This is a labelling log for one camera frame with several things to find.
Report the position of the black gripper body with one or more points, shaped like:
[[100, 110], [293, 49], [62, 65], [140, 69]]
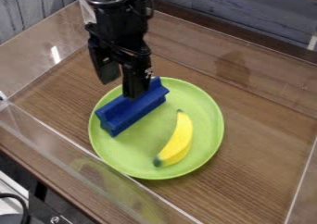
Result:
[[119, 27]]

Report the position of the clear acrylic enclosure wall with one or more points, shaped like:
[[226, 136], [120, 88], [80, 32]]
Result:
[[258, 181]]

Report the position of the yellow toy banana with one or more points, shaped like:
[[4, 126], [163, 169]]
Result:
[[177, 145]]

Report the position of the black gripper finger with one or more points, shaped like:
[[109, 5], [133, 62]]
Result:
[[136, 77], [104, 64]]

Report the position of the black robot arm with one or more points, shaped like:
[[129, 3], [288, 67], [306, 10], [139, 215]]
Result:
[[119, 52]]

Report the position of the green round plate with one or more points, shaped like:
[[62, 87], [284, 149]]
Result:
[[129, 151]]

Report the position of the blue plastic block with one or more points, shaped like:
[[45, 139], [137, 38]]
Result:
[[121, 111]]

